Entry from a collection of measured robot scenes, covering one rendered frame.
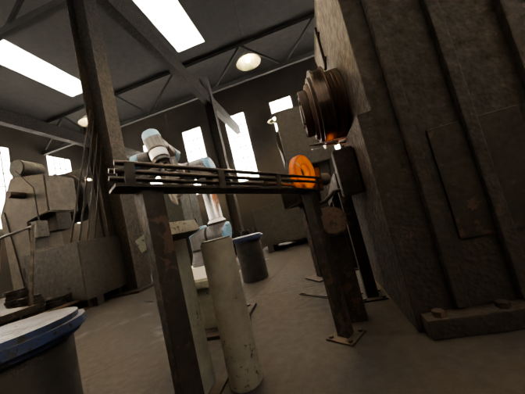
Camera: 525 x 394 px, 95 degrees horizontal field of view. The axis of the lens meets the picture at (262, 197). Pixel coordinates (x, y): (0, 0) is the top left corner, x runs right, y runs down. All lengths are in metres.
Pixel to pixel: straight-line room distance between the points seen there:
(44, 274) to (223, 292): 3.42
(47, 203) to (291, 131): 4.76
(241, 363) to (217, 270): 0.32
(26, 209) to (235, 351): 5.82
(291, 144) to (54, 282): 3.79
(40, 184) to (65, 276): 2.76
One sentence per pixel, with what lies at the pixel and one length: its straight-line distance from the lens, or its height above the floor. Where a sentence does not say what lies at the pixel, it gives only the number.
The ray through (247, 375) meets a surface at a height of 0.05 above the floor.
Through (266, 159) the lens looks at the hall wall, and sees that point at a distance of 11.95.
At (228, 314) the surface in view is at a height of 0.26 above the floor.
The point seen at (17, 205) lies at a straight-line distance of 6.59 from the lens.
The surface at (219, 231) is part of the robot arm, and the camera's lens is 1.47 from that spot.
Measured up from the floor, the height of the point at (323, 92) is 1.12.
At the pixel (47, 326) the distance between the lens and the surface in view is 0.82.
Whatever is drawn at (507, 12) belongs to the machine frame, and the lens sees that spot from 1.38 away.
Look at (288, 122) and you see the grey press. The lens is 4.33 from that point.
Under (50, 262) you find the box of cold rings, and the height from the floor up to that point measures 0.66.
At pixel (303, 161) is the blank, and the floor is 0.75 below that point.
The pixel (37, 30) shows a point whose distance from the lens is 11.05.
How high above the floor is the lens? 0.55
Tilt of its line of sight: 5 degrees up
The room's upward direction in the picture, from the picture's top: 14 degrees counter-clockwise
